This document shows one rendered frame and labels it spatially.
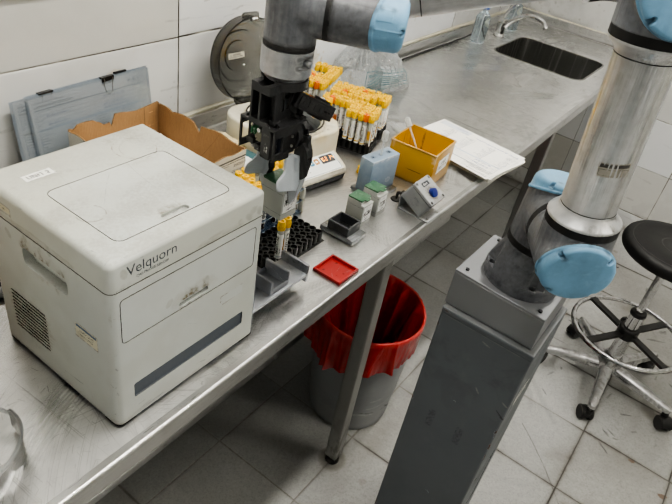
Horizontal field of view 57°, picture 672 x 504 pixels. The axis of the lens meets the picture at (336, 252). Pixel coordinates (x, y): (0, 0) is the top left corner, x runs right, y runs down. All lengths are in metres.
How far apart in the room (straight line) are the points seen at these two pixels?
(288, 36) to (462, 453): 0.99
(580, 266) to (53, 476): 0.81
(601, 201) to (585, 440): 1.53
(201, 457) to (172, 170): 1.22
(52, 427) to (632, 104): 0.92
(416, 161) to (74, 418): 1.02
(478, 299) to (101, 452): 0.72
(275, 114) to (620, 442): 1.90
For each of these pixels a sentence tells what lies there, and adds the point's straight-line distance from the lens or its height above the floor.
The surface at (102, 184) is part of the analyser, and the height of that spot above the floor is 1.17.
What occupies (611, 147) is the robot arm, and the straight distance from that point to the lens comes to 0.96.
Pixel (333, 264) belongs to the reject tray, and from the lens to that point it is 1.29.
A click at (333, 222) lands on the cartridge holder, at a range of 1.36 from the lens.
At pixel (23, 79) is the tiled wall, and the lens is 1.40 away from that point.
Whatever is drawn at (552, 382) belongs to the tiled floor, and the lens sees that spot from 2.56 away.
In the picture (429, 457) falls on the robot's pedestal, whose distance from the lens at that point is 1.55.
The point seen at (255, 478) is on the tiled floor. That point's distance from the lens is 1.98.
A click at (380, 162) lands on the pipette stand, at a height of 0.97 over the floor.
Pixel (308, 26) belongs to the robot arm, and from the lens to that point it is 0.87.
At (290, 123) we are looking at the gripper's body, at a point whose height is 1.26.
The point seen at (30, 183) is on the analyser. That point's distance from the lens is 0.93.
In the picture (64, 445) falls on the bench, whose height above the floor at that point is 0.88.
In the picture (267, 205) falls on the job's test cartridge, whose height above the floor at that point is 1.09.
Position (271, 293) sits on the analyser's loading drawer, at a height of 0.92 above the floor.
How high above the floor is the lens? 1.65
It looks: 36 degrees down
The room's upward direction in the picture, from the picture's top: 11 degrees clockwise
